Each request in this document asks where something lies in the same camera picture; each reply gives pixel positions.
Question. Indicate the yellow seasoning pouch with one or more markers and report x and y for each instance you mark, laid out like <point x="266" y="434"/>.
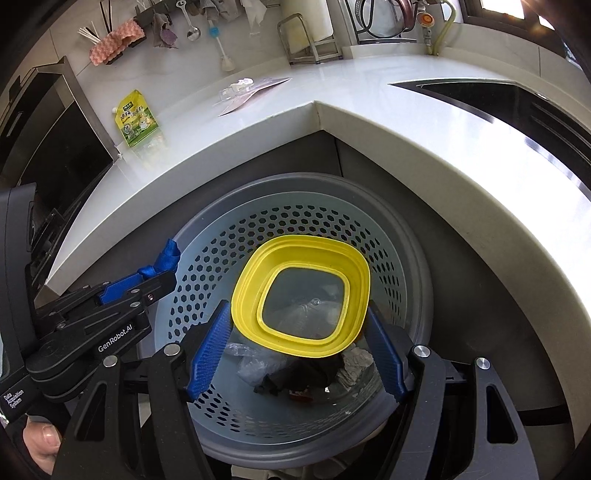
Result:
<point x="138" y="120"/>

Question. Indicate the metal cutting board rack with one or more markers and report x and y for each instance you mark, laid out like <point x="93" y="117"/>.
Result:
<point x="295" y="53"/>

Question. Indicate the clear plastic wrap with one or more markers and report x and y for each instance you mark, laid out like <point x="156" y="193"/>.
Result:
<point x="251" y="364"/>

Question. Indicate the white cutting board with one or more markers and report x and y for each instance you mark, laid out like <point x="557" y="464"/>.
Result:
<point x="307" y="14"/>

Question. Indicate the white hanging cloth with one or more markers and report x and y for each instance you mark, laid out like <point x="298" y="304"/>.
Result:
<point x="253" y="16"/>

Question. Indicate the yellow container lid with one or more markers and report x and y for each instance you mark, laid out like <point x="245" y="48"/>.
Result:
<point x="249" y="295"/>

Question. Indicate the metal spoon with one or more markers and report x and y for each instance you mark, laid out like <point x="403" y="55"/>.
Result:
<point x="193" y="32"/>

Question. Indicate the person's left hand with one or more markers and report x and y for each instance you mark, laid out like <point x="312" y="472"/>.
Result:
<point x="41" y="443"/>

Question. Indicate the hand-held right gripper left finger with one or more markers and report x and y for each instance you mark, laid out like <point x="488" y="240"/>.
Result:
<point x="207" y="360"/>

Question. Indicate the window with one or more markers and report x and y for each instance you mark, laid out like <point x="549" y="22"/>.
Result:
<point x="503" y="11"/>

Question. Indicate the metal pot lid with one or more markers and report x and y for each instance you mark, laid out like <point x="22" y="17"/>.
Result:
<point x="388" y="18"/>

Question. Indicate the pink wavy sponge cloth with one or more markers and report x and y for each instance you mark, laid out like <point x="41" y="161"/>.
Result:
<point x="115" y="44"/>

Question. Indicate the grey perforated trash bin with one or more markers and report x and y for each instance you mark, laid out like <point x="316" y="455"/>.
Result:
<point x="401" y="258"/>

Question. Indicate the orange plastic piece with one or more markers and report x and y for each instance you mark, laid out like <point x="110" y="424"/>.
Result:
<point x="300" y="395"/>

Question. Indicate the crumpled light grey paper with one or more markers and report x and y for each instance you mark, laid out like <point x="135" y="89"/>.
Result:
<point x="355" y="367"/>

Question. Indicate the pink packaging sheet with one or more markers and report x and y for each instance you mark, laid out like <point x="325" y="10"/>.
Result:
<point x="268" y="85"/>

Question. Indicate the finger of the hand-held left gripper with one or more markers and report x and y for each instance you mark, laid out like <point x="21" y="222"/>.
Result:
<point x="117" y="288"/>
<point x="152" y="290"/>

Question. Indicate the dark grey rag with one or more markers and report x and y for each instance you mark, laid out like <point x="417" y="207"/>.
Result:
<point x="281" y="378"/>

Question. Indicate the white sticks bundle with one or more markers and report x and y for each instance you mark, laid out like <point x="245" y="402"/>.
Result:
<point x="88" y="33"/>

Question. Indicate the blue fabric strip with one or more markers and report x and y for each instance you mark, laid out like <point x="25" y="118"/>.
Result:
<point x="166" y="258"/>

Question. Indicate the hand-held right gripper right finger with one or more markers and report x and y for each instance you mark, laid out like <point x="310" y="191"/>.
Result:
<point x="385" y="360"/>

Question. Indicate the grey rag with purple patch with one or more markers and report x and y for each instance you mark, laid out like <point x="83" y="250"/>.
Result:
<point x="165" y="33"/>

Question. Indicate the white bottle brush blue collar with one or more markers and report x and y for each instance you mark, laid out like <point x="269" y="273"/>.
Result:
<point x="226" y="60"/>

